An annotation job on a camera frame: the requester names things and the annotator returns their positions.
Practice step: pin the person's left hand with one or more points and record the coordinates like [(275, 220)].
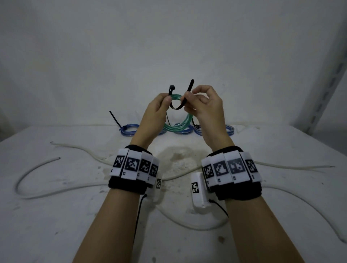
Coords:
[(151, 122)]

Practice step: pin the person's right hand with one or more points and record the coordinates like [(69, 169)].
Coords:
[(211, 116)]

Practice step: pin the long black cable tie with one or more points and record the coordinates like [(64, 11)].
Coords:
[(176, 107)]

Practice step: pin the curled black cable tie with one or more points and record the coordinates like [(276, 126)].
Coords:
[(115, 119)]

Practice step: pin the person's right forearm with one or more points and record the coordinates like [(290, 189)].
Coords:
[(260, 233)]

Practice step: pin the person's left forearm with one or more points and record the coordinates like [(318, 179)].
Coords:
[(114, 230)]

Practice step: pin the left black marker wristband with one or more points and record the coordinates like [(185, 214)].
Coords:
[(124, 185)]

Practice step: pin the black marker wristband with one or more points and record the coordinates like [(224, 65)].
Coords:
[(124, 185), (238, 192)]

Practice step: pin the right black marker wristband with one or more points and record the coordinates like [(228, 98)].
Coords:
[(238, 192)]

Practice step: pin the white perforated shelf upright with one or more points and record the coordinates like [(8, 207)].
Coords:
[(325, 86)]

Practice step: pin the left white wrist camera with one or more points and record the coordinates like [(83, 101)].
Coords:
[(157, 195)]

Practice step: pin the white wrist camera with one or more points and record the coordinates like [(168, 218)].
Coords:
[(157, 195), (199, 200)]

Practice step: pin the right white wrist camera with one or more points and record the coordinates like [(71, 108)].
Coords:
[(199, 200)]

